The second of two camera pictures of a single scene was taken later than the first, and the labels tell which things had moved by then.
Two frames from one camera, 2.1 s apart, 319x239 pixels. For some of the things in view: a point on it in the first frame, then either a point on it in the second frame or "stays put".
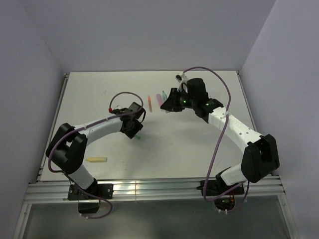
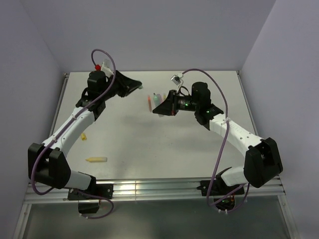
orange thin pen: [149, 103] stays put
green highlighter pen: [164, 96] -> [156, 99]
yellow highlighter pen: [96, 159] stays put
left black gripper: [131, 134] -> [127, 85]
